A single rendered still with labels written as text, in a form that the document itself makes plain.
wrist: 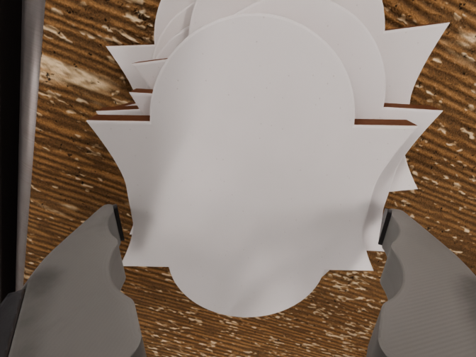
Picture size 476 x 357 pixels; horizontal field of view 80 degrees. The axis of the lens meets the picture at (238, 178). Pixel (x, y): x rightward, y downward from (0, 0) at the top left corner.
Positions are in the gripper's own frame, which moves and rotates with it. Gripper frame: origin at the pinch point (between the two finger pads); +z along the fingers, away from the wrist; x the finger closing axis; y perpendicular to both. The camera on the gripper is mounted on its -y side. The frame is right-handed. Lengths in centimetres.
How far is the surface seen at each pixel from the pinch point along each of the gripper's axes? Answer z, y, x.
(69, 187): 5.5, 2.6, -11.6
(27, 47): 7.3, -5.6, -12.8
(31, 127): 7.1, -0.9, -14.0
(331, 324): 5.5, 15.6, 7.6
